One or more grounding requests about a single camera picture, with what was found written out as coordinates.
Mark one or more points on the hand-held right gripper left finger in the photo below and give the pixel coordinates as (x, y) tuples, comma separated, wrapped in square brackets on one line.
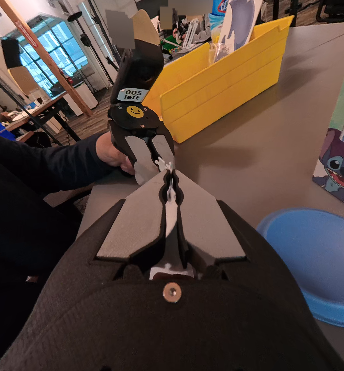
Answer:
[(134, 226)]

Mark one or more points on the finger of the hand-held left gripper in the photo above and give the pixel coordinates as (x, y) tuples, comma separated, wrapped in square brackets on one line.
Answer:
[(166, 150), (140, 153)]

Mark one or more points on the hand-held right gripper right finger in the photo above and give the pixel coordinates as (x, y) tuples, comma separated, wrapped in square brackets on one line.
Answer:
[(209, 226)]

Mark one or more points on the single white puzzle piece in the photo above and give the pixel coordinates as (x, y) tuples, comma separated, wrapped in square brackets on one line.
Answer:
[(170, 188)]

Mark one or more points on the assembled curved puzzle section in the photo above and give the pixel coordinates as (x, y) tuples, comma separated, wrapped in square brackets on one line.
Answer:
[(172, 220)]

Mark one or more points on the yellow plastic bin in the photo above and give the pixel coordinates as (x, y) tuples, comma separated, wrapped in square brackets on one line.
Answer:
[(218, 95)]

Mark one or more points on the person's left forearm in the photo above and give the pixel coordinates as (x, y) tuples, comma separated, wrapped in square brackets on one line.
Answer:
[(50, 162)]

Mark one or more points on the blue round ball stand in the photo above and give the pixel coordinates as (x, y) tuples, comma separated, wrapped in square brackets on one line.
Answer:
[(319, 255)]

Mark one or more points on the cartoon printed puzzle box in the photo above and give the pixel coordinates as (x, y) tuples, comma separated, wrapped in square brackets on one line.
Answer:
[(340, 162)]

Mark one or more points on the person's left hand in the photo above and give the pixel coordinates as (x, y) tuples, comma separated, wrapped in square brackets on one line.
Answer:
[(111, 150)]

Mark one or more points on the tan cardboard sheet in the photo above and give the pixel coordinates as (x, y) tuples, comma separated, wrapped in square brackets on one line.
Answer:
[(24, 81), (144, 26)]

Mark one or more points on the black tripod stand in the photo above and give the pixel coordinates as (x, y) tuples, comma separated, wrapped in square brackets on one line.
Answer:
[(99, 43)]

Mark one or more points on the white folded leaflet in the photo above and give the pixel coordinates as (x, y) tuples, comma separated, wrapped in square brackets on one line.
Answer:
[(172, 269)]

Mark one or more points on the white cabinet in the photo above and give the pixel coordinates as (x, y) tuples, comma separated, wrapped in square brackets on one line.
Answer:
[(82, 100)]

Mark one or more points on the disinfectant wipes canister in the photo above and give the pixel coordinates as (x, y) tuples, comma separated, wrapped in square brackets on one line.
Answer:
[(216, 20)]

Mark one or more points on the white paper sheet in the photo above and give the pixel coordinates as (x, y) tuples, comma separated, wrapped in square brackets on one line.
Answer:
[(241, 23)]

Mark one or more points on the black square panel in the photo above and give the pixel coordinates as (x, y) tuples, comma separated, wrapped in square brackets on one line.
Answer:
[(11, 53)]

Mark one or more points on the wooden post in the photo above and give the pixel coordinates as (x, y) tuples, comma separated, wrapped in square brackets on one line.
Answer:
[(44, 55)]

